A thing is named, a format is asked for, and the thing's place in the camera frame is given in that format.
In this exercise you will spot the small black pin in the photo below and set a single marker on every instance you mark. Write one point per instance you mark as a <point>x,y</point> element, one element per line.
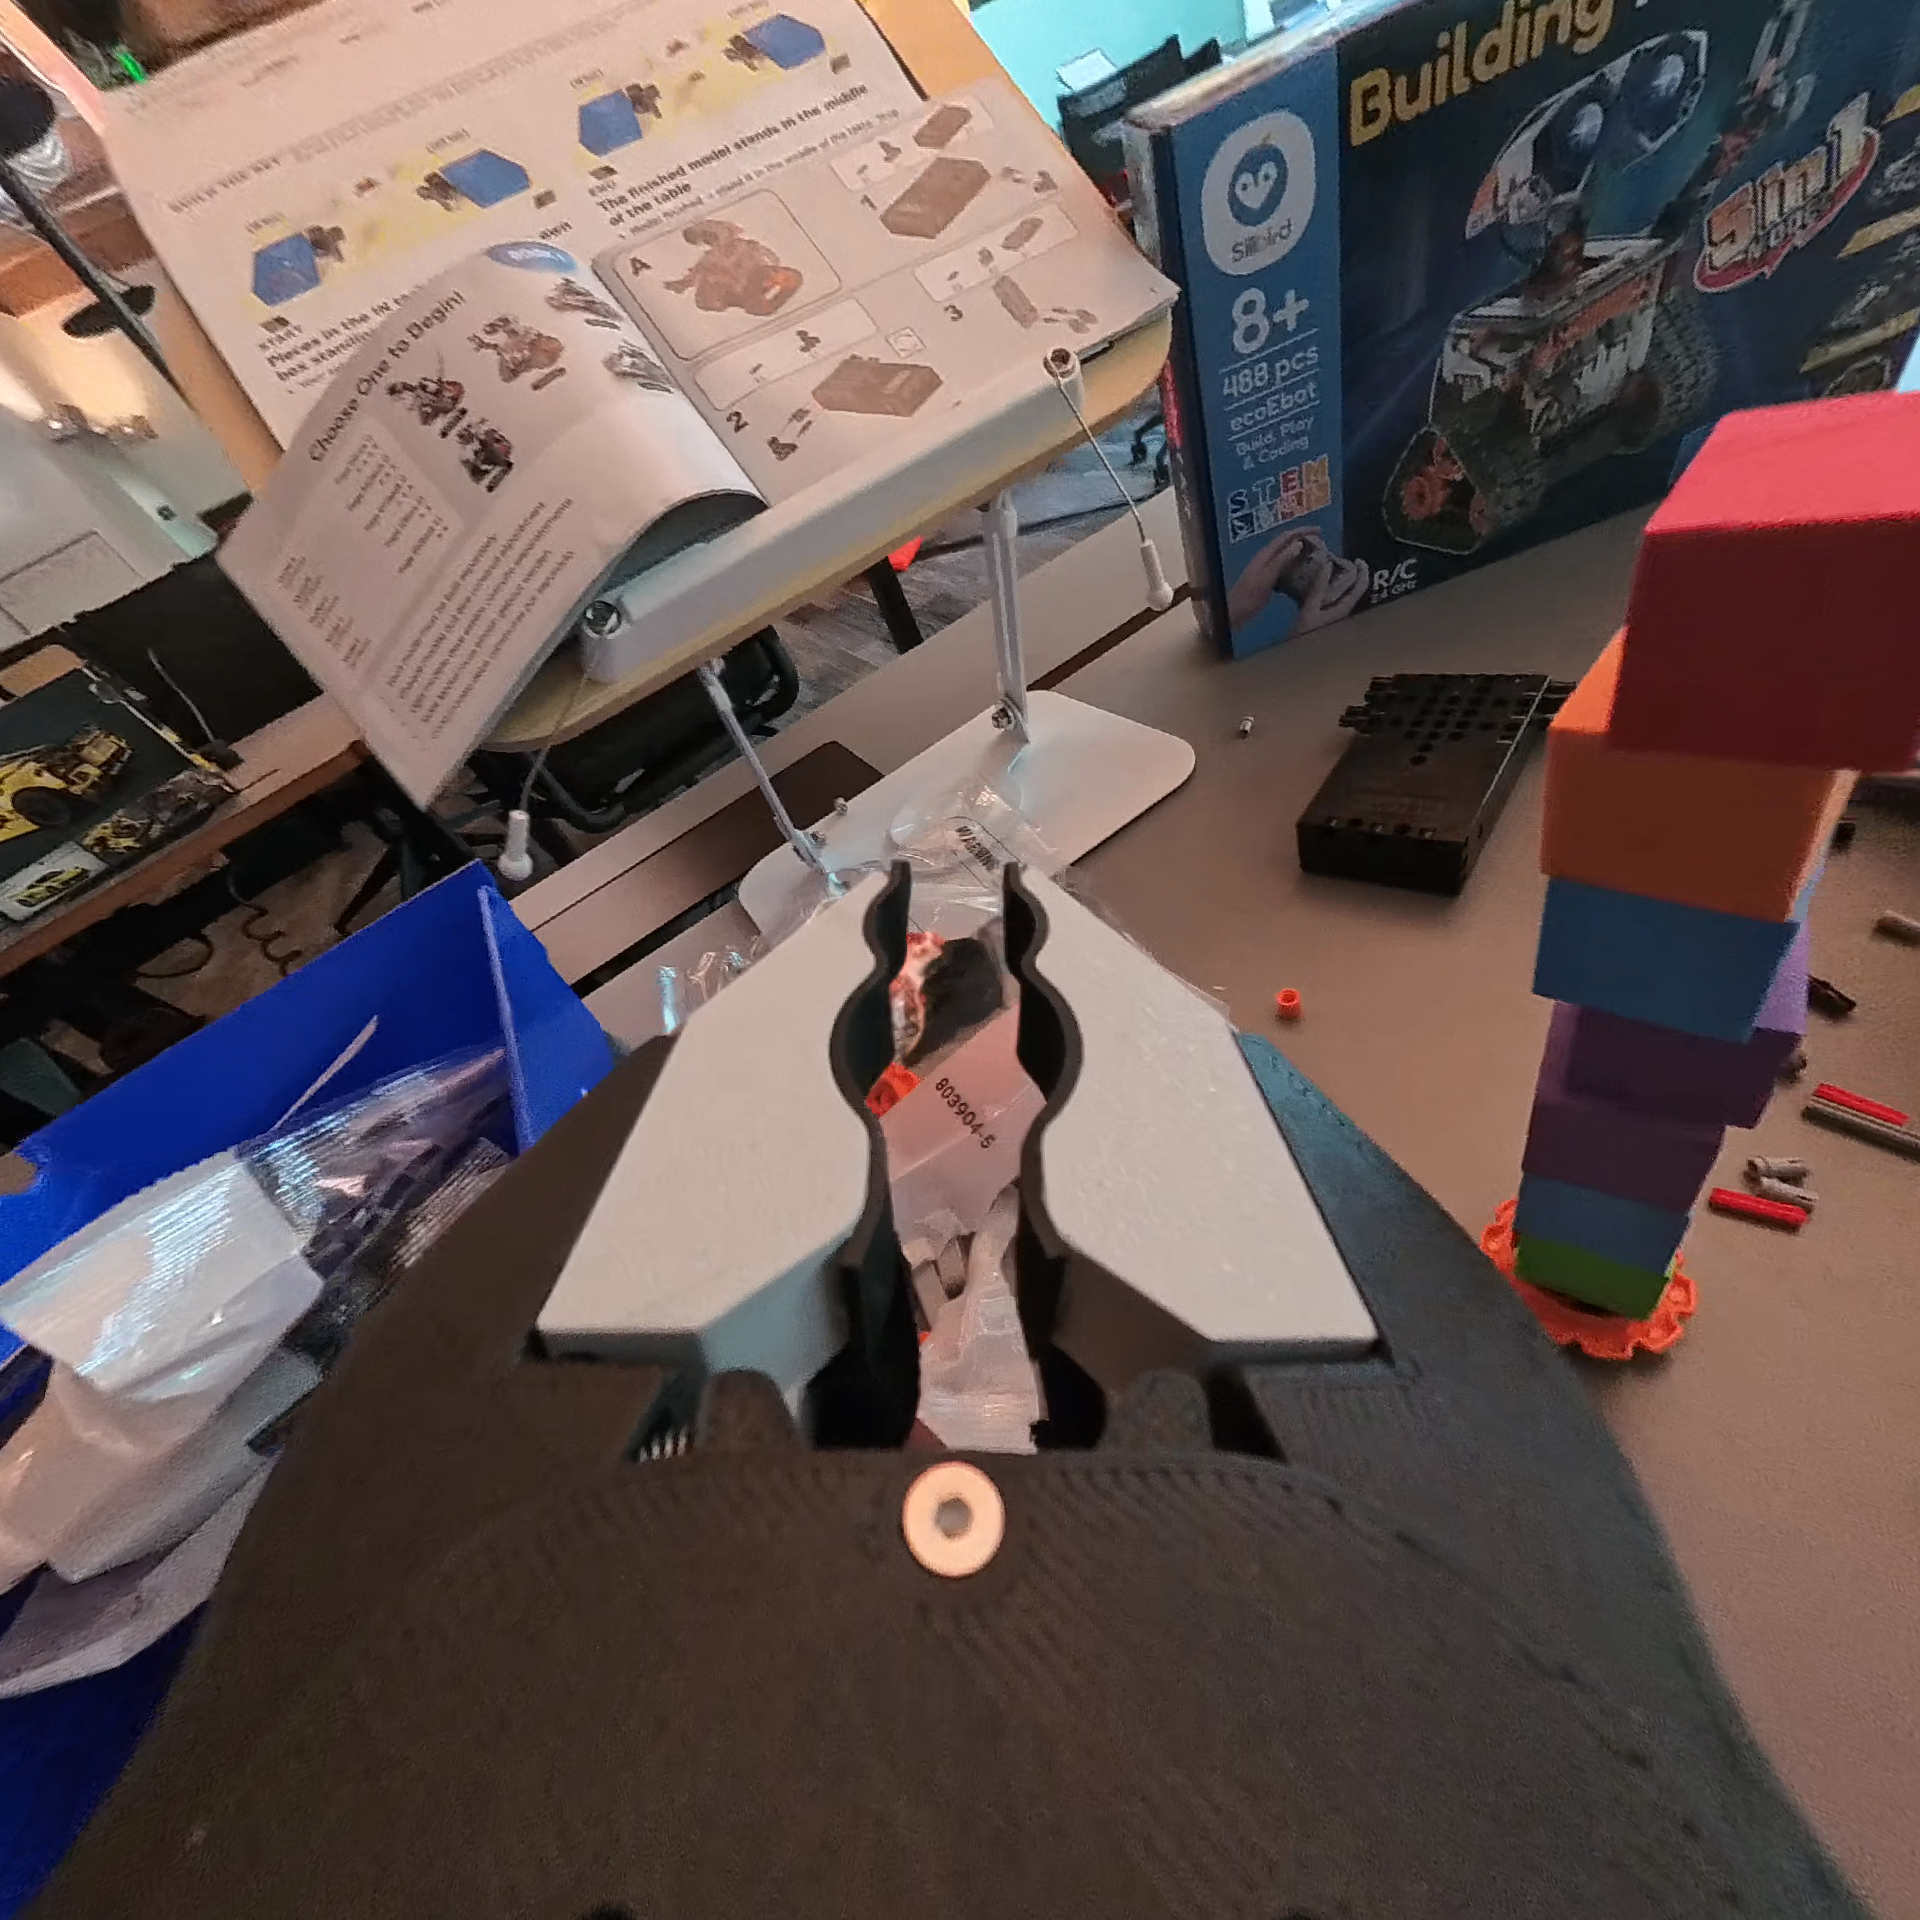
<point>1830,995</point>

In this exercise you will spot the long blue plastic bin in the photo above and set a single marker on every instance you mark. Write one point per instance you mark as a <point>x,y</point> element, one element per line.
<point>452,990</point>

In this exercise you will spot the black perforated building plate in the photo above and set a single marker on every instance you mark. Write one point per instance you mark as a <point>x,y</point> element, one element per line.
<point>1412,811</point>

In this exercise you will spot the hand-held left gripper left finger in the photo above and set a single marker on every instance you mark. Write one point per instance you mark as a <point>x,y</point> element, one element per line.
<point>705,1200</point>

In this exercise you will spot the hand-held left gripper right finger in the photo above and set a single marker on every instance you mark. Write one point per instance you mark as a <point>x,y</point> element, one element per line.
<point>1202,1200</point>

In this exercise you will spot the purple foam cube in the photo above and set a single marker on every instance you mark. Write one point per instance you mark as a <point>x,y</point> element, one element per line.
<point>1621,1155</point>
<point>1666,1072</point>

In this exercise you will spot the green foam cube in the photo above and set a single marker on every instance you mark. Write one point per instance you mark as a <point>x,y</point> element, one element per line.
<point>1590,1279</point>

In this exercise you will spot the white instruction booklet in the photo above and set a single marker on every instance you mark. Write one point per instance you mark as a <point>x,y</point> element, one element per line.
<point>599,376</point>

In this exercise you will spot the white booklet stand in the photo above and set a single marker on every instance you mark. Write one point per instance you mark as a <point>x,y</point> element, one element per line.
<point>1095,765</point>

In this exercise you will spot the large clear warning bag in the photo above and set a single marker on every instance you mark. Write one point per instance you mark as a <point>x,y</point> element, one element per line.
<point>967,827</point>

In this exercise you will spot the red foam cube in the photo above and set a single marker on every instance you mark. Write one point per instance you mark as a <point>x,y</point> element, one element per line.
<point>1771,599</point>

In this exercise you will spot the yellow toy box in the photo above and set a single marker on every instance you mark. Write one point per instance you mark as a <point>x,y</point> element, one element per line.
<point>60,797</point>

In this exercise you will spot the orange gear wheel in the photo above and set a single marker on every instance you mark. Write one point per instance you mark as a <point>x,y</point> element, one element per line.
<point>1621,1336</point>

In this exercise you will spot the clear plastic bag bundle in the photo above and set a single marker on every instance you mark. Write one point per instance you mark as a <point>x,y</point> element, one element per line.
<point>149,1319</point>

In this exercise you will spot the red axle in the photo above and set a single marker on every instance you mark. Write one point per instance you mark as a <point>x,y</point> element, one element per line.
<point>1862,1107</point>

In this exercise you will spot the blue foam cube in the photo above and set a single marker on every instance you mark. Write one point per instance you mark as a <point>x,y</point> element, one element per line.
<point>1599,1224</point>
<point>1652,960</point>

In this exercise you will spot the black office chair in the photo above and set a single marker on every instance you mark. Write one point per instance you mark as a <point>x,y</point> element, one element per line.
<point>630,765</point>

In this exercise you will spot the small red pin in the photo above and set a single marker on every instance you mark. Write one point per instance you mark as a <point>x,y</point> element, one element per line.
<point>1758,1206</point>

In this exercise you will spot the orange foam cube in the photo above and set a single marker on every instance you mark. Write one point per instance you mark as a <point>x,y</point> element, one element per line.
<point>1682,827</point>

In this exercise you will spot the blue robot kit box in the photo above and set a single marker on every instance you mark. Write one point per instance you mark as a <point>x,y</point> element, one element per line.
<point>1500,451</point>

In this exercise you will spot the grey axle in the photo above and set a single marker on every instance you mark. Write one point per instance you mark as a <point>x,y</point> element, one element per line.
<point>1862,1133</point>

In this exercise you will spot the white label parts bag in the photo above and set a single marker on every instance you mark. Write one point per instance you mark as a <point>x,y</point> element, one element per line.
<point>962,1125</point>

